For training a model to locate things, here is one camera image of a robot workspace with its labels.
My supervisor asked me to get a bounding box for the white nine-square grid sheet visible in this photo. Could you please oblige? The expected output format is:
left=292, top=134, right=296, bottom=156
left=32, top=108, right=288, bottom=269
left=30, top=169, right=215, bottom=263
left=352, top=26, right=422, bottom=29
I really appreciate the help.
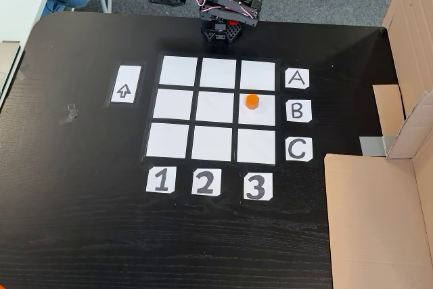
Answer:
left=140, top=52, right=282, bottom=165

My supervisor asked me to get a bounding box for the paper sheet with arrow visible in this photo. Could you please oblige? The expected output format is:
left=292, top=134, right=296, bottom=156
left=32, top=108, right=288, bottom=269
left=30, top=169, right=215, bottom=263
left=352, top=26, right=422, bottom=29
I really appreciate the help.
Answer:
left=103, top=62, right=145, bottom=107

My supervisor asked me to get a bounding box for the crumpled clear tape piece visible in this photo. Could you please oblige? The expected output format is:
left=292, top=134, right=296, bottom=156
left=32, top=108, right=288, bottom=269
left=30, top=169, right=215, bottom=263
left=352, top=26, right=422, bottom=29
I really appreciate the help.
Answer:
left=59, top=102, right=79, bottom=126

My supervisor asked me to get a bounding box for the paper sheet letter A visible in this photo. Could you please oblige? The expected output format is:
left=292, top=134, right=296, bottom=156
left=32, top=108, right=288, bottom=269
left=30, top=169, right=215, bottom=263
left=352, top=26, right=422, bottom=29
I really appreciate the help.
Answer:
left=284, top=68, right=311, bottom=90

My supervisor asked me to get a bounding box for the flat clear tape piece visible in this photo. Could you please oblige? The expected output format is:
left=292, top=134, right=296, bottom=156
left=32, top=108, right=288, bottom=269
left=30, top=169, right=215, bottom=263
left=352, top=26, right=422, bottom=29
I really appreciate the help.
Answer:
left=17, top=63, right=33, bottom=83

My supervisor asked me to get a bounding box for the paper sheet letter B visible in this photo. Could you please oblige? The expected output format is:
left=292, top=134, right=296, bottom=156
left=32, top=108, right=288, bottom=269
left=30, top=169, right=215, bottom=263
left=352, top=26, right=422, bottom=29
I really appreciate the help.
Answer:
left=286, top=99, right=313, bottom=123

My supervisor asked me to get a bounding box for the paper sheet number 1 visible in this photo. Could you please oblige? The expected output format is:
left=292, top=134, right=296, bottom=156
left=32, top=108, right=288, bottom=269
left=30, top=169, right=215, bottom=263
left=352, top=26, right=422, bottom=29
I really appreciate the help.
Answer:
left=145, top=166, right=176, bottom=194

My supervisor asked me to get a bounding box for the paper sheet number 2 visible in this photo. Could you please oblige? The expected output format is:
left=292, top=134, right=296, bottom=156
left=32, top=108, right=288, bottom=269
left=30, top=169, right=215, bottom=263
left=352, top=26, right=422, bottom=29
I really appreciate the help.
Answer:
left=191, top=168, right=223, bottom=196

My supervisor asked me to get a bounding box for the paper sheet letter C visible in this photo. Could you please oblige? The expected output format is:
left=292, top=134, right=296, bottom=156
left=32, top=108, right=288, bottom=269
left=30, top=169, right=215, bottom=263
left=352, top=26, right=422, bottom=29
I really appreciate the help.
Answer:
left=285, top=137, right=313, bottom=162

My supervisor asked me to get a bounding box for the paper sheet number 3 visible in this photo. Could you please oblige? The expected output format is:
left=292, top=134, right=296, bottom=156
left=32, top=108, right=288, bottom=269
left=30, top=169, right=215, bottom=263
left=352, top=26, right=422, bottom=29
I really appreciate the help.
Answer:
left=243, top=172, right=273, bottom=201

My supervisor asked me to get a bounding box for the grey tape strip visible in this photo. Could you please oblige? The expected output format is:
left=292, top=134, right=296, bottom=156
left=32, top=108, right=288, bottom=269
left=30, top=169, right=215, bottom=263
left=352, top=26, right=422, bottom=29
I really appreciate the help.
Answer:
left=359, top=135, right=396, bottom=158

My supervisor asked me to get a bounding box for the brown cardboard screen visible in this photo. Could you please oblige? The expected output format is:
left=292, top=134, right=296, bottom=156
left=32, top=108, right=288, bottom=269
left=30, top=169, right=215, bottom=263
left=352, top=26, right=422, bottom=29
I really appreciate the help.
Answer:
left=323, top=0, right=433, bottom=289

